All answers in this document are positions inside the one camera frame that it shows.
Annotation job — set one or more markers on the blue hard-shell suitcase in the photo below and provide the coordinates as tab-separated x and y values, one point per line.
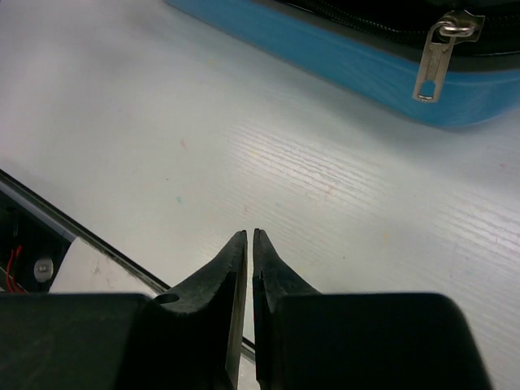
444	63

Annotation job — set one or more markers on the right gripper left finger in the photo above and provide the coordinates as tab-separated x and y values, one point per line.
188	337

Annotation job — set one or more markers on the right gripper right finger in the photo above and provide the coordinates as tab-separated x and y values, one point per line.
305	339

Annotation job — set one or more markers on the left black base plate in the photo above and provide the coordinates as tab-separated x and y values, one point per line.
34	239

